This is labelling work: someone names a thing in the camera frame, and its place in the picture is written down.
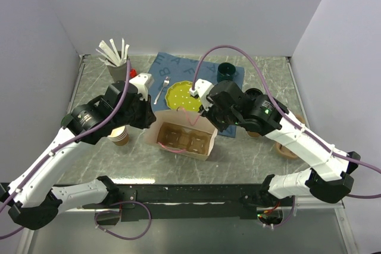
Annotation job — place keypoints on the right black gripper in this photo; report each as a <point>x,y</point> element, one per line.
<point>208,113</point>

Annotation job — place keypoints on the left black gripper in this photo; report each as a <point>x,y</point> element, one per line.
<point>149,116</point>

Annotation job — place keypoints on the brown paper cup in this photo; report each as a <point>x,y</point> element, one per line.
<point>253,134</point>

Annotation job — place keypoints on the pink paper gift bag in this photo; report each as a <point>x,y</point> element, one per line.
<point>183,118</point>

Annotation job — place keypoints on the brown pulp cup carrier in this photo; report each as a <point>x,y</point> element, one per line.
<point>181,139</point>

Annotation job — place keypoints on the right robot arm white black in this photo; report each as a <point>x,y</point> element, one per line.
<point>328,178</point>

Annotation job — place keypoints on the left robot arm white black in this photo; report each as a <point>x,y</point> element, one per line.
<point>34,199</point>

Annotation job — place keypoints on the stack of brown paper cups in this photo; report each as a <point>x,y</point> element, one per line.
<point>119,136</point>

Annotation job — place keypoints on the stack of black lids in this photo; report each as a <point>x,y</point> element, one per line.
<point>253,93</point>

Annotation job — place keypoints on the yellow-green dotted plate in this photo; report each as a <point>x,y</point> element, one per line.
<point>178,96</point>

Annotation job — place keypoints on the silver fork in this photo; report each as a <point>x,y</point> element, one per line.
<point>165,84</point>

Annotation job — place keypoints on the dark green mug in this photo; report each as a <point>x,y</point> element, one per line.
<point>225,71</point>

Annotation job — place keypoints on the grey straw holder cup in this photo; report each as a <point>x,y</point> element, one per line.
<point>119,73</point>

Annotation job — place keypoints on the blue alphabet cloth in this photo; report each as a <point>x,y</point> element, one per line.
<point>183,69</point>

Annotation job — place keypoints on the white wrapped straws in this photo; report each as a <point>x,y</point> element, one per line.
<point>111,56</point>

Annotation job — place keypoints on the green interior enamel mug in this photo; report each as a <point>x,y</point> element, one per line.
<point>66,120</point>

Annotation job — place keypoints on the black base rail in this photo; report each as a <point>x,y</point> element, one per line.
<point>180,201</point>

